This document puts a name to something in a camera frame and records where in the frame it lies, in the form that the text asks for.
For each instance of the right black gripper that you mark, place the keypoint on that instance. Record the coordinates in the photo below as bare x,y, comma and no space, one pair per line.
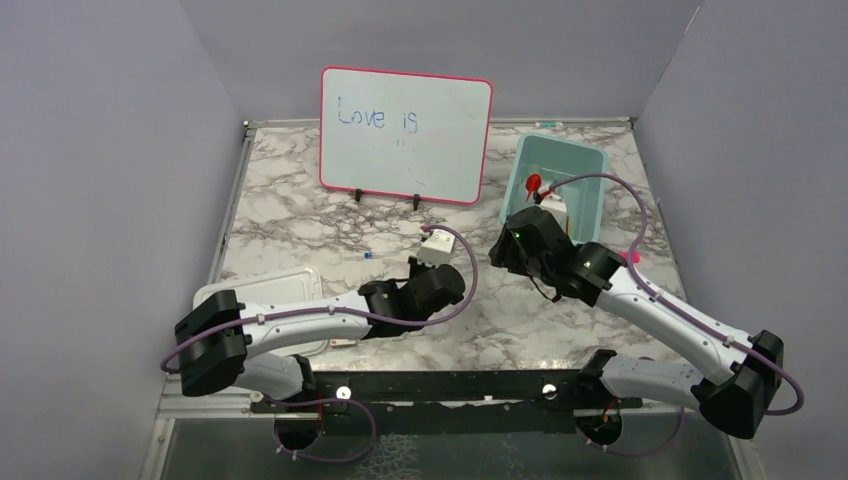
503,253

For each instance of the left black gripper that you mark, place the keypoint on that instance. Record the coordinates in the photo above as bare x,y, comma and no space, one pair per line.
416,267

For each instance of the red capped squeeze bottle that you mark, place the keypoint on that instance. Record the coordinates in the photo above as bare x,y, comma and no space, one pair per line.
532,186

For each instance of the white plastic container lid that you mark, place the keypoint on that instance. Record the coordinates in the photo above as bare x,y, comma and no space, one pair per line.
279,289

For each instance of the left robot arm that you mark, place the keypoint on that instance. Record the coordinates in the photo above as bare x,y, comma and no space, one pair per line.
224,342

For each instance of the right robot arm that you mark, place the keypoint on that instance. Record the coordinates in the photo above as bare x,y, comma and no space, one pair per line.
727,374

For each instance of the small white label card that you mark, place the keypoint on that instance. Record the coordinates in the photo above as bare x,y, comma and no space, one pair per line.
342,343

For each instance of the pink highlighter marker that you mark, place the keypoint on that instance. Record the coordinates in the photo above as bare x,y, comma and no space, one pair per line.
632,257

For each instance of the pink framed whiteboard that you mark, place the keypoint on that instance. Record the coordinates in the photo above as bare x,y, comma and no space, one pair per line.
404,134

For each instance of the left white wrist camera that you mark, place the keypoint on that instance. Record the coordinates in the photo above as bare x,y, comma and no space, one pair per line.
436,247

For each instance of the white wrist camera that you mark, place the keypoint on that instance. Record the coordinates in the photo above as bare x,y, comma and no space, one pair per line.
436,247
556,206

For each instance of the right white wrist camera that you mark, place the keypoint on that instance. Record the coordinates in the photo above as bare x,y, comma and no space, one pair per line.
556,206

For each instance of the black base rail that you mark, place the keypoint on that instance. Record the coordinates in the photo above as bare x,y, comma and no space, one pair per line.
447,402

